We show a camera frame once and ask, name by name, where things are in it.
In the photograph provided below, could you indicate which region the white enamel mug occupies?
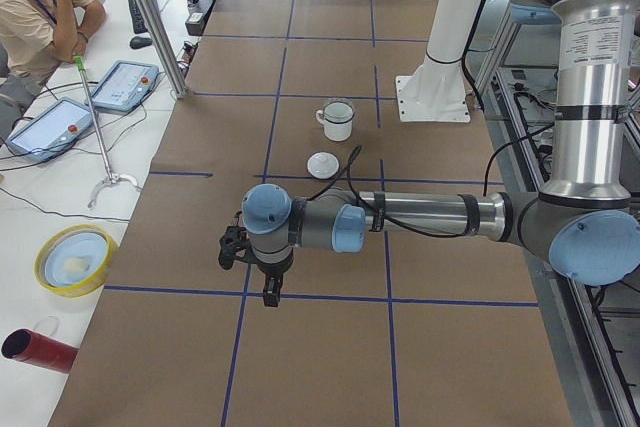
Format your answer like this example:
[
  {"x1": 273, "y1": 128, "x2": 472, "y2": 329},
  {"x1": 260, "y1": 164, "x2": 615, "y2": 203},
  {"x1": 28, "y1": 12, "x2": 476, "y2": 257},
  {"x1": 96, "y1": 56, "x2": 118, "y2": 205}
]
[{"x1": 315, "y1": 98, "x2": 355, "y2": 142}]

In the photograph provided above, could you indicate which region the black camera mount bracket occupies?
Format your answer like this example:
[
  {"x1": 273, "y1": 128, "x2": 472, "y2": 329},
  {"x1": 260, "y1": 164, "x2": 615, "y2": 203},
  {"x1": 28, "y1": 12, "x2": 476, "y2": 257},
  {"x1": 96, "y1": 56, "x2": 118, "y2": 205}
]
[{"x1": 218, "y1": 225, "x2": 253, "y2": 270}]

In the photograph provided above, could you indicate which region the seated person beige shirt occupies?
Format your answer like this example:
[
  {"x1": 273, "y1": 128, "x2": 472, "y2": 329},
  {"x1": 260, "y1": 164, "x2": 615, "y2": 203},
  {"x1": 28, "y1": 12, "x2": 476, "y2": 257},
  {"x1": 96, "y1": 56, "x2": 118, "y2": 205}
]
[{"x1": 1, "y1": 0, "x2": 106, "y2": 117}]

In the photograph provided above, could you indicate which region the yellow bowl with blue plate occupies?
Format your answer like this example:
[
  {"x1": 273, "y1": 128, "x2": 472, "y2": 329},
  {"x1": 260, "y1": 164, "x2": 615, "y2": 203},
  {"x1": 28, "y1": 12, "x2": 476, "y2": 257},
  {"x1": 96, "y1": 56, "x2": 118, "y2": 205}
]
[{"x1": 34, "y1": 224, "x2": 118, "y2": 298}]

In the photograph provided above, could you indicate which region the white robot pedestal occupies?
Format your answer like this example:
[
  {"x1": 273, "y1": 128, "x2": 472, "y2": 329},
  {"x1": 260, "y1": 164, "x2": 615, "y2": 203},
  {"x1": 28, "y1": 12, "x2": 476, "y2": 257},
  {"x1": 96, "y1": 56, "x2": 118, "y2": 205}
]
[{"x1": 396, "y1": 0, "x2": 484, "y2": 123}]

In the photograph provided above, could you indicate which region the black computer mouse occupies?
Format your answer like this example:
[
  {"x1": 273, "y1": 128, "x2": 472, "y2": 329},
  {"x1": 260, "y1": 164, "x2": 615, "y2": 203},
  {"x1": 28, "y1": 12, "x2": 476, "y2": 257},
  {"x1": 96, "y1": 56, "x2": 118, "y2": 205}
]
[{"x1": 129, "y1": 36, "x2": 153, "y2": 50}]

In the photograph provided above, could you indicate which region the metal grabber stick green handle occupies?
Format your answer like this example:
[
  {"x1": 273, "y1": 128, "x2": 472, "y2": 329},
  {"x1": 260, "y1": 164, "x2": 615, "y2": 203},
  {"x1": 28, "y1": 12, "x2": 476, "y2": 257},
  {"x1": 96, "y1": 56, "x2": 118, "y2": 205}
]
[{"x1": 73, "y1": 55, "x2": 142, "y2": 209}]

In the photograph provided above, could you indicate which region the far teach pendant tablet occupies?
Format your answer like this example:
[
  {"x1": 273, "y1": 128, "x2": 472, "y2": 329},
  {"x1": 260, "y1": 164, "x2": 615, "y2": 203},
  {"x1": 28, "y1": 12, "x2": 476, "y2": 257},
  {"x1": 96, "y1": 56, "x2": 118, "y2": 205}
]
[{"x1": 91, "y1": 60, "x2": 160, "y2": 113}]

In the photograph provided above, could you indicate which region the near teach pendant tablet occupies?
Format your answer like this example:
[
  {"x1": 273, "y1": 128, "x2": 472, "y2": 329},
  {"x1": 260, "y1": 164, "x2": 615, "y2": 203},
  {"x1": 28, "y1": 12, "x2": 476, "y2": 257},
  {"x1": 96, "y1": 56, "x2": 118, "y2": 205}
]
[{"x1": 6, "y1": 97, "x2": 93, "y2": 163}]

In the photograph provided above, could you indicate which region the teach pendant tablet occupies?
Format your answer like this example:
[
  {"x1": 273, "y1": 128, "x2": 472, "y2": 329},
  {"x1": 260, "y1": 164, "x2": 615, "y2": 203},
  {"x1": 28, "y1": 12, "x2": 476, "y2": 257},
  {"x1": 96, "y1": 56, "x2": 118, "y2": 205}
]
[
  {"x1": 91, "y1": 60, "x2": 160, "y2": 113},
  {"x1": 6, "y1": 97, "x2": 93, "y2": 163}
]

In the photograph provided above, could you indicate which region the white mug lid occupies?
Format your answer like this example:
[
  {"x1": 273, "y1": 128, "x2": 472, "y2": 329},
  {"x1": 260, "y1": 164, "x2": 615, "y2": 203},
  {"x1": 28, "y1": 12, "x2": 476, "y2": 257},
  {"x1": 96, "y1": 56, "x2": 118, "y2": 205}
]
[{"x1": 306, "y1": 152, "x2": 340, "y2": 180}]

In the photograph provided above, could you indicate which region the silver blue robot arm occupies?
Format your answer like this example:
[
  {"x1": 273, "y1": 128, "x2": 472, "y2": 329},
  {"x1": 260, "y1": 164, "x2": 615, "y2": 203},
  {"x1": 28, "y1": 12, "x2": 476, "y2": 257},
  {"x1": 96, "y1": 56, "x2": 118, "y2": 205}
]
[{"x1": 219, "y1": 0, "x2": 639, "y2": 307}]

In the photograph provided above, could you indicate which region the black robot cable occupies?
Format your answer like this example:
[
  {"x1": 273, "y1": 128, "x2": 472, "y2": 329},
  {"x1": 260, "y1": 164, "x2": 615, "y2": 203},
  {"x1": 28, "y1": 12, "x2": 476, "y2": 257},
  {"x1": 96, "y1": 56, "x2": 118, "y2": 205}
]
[{"x1": 305, "y1": 121, "x2": 557, "y2": 239}]

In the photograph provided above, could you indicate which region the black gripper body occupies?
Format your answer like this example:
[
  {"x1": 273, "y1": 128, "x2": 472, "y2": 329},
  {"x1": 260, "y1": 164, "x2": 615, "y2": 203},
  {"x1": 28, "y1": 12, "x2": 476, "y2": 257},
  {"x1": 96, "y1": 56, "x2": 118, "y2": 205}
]
[{"x1": 259, "y1": 263, "x2": 291, "y2": 294}]

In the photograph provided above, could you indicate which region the red cylinder tube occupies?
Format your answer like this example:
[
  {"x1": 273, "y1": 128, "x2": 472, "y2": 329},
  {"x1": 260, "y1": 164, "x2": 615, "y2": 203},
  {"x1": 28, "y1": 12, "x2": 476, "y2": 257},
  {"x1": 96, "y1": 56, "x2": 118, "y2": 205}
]
[{"x1": 1, "y1": 329, "x2": 78, "y2": 374}]

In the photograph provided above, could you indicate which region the clear tape ring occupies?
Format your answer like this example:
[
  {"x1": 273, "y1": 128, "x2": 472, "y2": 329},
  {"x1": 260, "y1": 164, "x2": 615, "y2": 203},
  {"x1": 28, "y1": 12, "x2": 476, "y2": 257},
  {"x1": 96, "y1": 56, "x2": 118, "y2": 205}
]
[{"x1": 33, "y1": 315, "x2": 62, "y2": 336}]

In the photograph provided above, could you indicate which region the aluminium frame post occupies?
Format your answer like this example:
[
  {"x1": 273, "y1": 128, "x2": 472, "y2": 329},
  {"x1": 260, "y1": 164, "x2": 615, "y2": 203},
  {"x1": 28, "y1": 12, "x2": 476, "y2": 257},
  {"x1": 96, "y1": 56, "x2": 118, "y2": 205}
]
[{"x1": 136, "y1": 0, "x2": 188, "y2": 99}]

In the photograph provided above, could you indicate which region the black keyboard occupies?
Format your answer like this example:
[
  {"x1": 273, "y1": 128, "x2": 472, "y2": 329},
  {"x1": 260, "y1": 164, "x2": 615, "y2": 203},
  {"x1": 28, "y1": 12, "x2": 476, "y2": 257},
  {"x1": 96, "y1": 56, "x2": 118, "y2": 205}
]
[{"x1": 128, "y1": 0, "x2": 147, "y2": 34}]

